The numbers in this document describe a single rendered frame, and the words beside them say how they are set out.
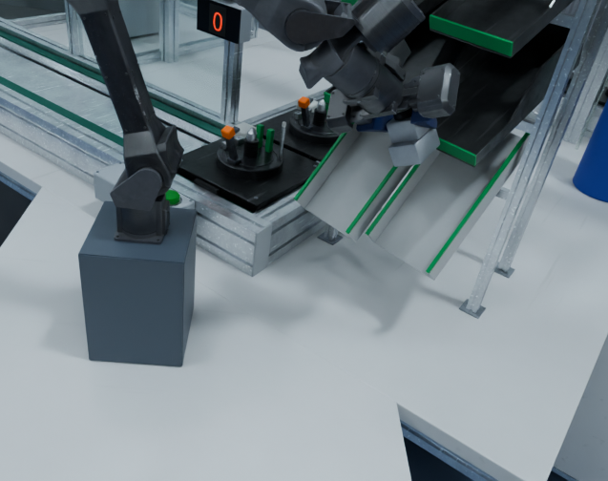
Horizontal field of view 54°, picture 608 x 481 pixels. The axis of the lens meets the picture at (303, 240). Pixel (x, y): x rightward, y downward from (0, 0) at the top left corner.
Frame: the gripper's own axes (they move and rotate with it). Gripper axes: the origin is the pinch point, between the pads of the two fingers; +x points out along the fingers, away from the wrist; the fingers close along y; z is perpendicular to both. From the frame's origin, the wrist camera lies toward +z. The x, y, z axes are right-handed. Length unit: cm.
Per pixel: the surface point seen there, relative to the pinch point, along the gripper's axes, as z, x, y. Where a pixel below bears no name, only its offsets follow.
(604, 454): -42, 118, 3
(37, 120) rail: 7, -13, 90
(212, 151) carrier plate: 6, 10, 56
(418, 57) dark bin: 19.5, 14.2, 9.8
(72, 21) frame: 44, -5, 111
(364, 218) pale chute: -9.2, 14.7, 15.8
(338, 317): -25.6, 20.5, 22.2
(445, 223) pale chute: -8.1, 22.2, 4.7
